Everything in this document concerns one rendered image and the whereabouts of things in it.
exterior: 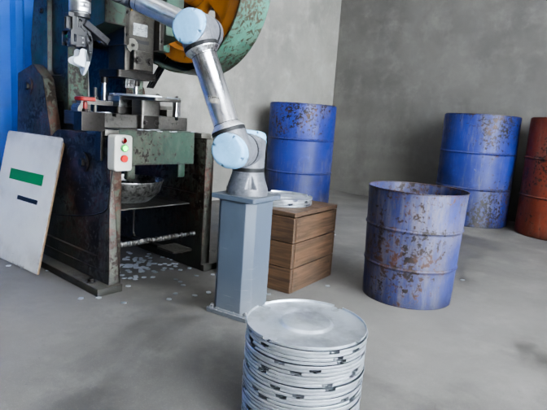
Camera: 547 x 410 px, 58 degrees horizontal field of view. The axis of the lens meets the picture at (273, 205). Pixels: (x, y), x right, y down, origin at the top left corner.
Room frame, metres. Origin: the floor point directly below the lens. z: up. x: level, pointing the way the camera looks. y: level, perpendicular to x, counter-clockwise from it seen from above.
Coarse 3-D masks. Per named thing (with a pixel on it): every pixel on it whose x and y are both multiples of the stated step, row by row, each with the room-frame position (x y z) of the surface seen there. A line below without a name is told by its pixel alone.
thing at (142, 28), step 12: (132, 12) 2.19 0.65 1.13; (132, 24) 2.19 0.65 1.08; (144, 24) 2.23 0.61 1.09; (132, 36) 2.19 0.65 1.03; (144, 36) 2.23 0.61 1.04; (120, 48) 2.18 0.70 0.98; (132, 48) 2.18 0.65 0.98; (144, 48) 2.24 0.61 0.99; (120, 60) 2.18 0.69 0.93; (132, 60) 2.17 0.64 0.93; (144, 60) 2.20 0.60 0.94; (144, 72) 2.25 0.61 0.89
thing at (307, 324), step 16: (272, 304) 1.23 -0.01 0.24; (288, 304) 1.24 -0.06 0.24; (304, 304) 1.25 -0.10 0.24; (320, 304) 1.26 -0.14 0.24; (256, 320) 1.13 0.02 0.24; (272, 320) 1.13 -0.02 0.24; (288, 320) 1.12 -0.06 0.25; (304, 320) 1.13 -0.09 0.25; (320, 320) 1.14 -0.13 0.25; (336, 320) 1.16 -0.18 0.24; (352, 320) 1.17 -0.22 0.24; (288, 336) 1.05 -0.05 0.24; (304, 336) 1.05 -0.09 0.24; (320, 336) 1.06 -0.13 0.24; (336, 336) 1.06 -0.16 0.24; (352, 336) 1.07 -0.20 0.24
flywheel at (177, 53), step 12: (192, 0) 2.51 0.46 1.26; (204, 0) 2.51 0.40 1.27; (216, 0) 2.45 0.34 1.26; (228, 0) 2.40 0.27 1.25; (204, 12) 2.52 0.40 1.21; (216, 12) 2.45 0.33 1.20; (228, 12) 2.35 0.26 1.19; (228, 24) 2.34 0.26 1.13; (180, 48) 2.59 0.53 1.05; (180, 60) 2.56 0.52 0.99
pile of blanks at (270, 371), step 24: (264, 360) 1.02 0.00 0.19; (288, 360) 0.99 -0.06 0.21; (312, 360) 0.98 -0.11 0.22; (336, 360) 1.01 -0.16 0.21; (360, 360) 1.05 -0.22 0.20; (264, 384) 1.03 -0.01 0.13; (288, 384) 0.99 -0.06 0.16; (312, 384) 0.99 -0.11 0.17; (336, 384) 1.00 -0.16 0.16; (360, 384) 1.08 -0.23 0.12; (264, 408) 1.01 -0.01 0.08; (288, 408) 0.99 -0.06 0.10; (312, 408) 0.98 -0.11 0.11; (336, 408) 1.00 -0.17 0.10
